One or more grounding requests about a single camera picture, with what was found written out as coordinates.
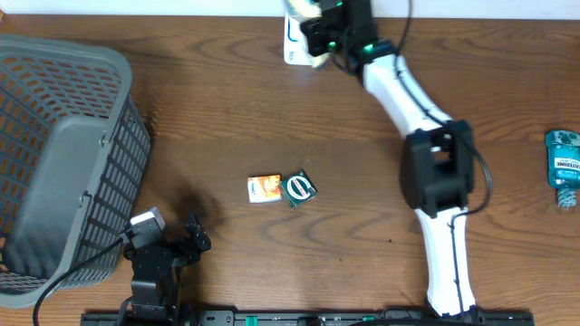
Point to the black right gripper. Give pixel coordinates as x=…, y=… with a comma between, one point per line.
x=312, y=27

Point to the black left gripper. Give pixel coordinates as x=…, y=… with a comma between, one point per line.
x=190, y=250

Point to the yellow snack bag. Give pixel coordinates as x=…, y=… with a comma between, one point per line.
x=302, y=10

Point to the small orange packet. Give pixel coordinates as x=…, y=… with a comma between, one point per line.
x=264, y=189

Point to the green round-label box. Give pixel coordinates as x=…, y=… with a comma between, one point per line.
x=298, y=189

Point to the teal mouthwash bottle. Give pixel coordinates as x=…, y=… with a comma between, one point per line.
x=563, y=166

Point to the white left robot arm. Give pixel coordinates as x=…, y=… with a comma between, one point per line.
x=157, y=265

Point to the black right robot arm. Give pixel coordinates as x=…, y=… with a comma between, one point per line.
x=436, y=173

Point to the grey plastic basket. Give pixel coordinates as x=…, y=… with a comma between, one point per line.
x=74, y=150

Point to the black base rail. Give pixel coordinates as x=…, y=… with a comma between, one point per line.
x=402, y=317

